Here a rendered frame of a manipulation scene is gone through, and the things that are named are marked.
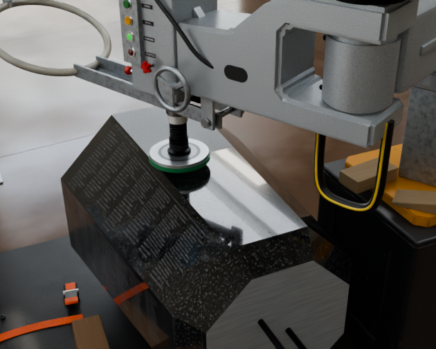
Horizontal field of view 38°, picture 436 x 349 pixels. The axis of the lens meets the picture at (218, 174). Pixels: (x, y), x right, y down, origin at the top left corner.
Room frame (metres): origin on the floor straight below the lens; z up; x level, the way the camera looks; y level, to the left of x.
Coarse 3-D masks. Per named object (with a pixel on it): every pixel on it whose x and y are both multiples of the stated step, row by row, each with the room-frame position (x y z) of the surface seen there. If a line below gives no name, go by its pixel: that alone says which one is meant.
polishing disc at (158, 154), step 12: (156, 144) 2.06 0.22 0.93; (168, 144) 2.06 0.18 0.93; (192, 144) 2.06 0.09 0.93; (204, 144) 2.06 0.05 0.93; (156, 156) 1.97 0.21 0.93; (168, 156) 1.97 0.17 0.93; (180, 156) 1.96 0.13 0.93; (192, 156) 1.96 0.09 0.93; (204, 156) 1.96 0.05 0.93; (180, 168) 1.90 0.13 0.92
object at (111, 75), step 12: (108, 60) 2.28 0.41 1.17; (84, 72) 2.20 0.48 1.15; (96, 72) 2.16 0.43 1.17; (108, 72) 2.27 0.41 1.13; (120, 72) 2.25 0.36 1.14; (108, 84) 2.13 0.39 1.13; (120, 84) 2.09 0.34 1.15; (132, 84) 2.05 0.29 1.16; (132, 96) 2.05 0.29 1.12; (144, 96) 2.02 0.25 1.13; (192, 108) 1.88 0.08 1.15; (216, 108) 1.96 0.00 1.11; (228, 108) 1.90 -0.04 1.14; (204, 120) 1.81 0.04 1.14; (216, 120) 1.82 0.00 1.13
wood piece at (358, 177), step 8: (376, 160) 2.10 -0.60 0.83; (352, 168) 2.04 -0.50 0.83; (360, 168) 2.04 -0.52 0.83; (368, 168) 2.03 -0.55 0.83; (376, 168) 2.03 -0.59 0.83; (392, 168) 2.03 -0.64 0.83; (344, 176) 2.00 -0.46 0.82; (352, 176) 1.98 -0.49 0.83; (360, 176) 1.98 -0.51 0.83; (368, 176) 1.98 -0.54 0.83; (392, 176) 2.03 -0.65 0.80; (344, 184) 1.99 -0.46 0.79; (352, 184) 1.96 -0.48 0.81; (360, 184) 1.94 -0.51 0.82; (368, 184) 1.96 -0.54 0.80; (360, 192) 1.94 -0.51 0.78
